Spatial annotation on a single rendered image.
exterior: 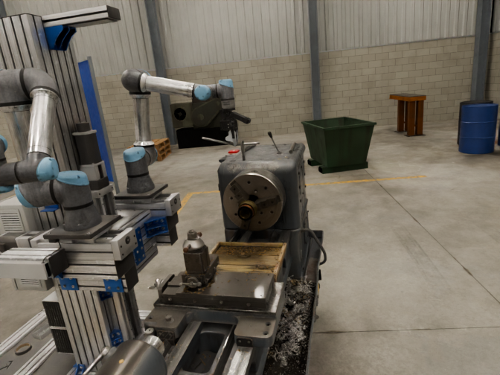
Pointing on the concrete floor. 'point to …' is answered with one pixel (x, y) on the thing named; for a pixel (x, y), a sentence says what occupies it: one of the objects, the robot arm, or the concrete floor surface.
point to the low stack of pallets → (162, 148)
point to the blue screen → (86, 70)
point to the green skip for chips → (338, 143)
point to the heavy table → (410, 113)
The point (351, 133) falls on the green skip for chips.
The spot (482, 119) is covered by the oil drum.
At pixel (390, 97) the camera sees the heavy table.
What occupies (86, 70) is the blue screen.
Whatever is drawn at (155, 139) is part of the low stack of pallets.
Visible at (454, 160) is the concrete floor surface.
